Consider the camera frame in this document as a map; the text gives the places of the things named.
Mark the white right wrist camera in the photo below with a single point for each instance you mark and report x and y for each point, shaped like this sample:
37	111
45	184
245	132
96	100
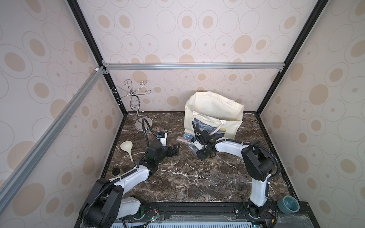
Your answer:
197	143

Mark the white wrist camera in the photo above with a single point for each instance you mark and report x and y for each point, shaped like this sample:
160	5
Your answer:
197	143
162	137

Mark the horizontal aluminium rail back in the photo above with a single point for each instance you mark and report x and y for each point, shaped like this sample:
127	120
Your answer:
191	66

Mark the cream canvas starry-night tote bag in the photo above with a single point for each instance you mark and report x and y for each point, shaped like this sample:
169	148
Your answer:
214	113

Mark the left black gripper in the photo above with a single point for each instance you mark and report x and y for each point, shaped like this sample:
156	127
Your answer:
171	154

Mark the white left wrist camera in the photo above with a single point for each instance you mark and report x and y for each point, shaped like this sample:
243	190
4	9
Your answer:
162	137

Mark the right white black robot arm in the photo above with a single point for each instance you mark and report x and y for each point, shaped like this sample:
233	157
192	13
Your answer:
261	164

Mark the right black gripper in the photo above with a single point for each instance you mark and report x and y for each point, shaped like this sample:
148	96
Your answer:
200	142

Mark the aluminium rail left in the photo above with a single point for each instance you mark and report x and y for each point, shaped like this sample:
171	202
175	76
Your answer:
31	160

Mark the cream spoon grey handle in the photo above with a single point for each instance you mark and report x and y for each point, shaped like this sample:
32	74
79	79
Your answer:
127	147

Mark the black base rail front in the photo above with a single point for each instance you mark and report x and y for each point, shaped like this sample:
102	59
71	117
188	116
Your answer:
218	215

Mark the teal ceramic cup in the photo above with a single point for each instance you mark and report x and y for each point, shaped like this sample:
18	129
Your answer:
288	205

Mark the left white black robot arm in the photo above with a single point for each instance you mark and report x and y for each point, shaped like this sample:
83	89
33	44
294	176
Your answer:
104	202

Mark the chrome wire jewelry stand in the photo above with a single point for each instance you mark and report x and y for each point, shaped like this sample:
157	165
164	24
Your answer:
134	94

